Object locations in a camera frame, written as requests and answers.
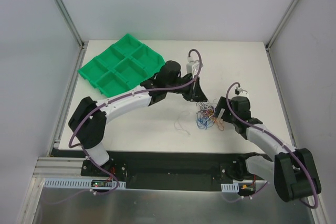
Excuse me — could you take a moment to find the coloured wire bundle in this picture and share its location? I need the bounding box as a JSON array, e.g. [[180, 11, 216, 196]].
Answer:
[[194, 100, 226, 132]]

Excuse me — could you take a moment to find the white wire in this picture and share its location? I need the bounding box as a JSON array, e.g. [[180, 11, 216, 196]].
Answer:
[[174, 110, 191, 136]]

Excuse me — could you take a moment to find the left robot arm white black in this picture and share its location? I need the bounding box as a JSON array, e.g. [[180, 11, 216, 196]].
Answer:
[[68, 60, 207, 176]]

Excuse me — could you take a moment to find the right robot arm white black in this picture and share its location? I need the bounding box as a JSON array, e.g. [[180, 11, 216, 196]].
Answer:
[[214, 96, 321, 209]]

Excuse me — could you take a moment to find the green compartment tray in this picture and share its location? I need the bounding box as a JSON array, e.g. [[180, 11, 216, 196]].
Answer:
[[78, 34, 165, 98]]

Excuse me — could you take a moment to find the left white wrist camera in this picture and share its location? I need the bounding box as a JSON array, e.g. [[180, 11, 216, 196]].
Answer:
[[186, 57, 203, 79]]

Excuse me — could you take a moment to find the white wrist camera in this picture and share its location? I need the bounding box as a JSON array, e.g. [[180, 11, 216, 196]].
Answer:
[[235, 86, 249, 98], [186, 57, 203, 79]]

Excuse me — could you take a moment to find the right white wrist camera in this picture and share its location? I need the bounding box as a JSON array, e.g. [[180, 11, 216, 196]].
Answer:
[[235, 86, 249, 98]]

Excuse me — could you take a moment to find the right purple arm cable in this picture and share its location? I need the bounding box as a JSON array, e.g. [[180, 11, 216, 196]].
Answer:
[[226, 82, 322, 210]]

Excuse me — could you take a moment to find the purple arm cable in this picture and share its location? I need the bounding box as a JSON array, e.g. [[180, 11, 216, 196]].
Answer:
[[68, 48, 204, 196], [226, 82, 322, 210]]

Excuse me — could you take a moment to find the right white cable duct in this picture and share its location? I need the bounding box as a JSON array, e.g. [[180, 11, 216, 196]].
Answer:
[[220, 183, 239, 193]]

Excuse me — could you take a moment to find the white cable duct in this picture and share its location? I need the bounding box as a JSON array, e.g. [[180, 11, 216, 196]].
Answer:
[[44, 178, 126, 190], [220, 183, 239, 193]]

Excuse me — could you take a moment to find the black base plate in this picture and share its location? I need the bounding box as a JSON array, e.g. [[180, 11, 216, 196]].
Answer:
[[49, 148, 271, 190]]

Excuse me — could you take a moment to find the left aluminium frame post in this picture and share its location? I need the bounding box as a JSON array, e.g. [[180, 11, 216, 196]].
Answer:
[[54, 0, 85, 49]]

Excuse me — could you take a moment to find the aluminium frame post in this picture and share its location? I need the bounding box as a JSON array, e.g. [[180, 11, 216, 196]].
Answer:
[[54, 0, 85, 49], [265, 0, 301, 51]]

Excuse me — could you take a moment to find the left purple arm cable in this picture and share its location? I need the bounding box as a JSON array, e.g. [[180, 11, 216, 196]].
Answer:
[[68, 48, 204, 196]]

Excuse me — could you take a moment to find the right aluminium frame post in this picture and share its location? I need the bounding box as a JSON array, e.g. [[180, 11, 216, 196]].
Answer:
[[265, 0, 301, 51]]

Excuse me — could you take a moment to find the aluminium frame rail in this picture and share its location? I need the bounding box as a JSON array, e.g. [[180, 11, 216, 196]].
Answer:
[[33, 157, 85, 178]]

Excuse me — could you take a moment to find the left white cable duct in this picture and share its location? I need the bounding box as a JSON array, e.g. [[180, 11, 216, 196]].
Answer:
[[44, 178, 126, 190]]

